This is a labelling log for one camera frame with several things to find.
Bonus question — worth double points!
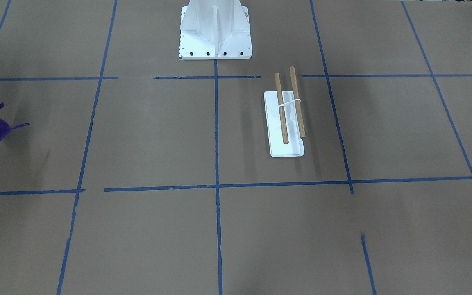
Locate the wooden rack rod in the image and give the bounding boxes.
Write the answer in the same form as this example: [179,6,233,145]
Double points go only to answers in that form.
[290,66,306,139]
[274,73,290,145]

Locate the white rack wire bracket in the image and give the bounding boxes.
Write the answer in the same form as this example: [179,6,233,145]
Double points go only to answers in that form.
[279,99,300,124]

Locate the white camera mast base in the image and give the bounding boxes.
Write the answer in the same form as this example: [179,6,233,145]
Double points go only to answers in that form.
[179,0,253,60]

